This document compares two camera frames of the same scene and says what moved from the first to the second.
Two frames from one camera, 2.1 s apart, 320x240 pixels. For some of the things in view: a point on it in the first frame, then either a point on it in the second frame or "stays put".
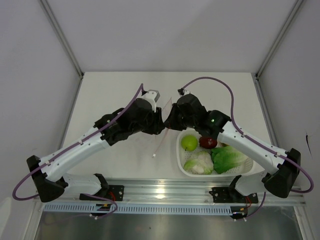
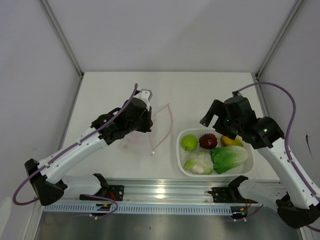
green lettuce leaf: [225, 157] stays put
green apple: [189, 143] stays put
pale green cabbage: [200, 163] stays put
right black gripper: [171, 122] → [218, 108]
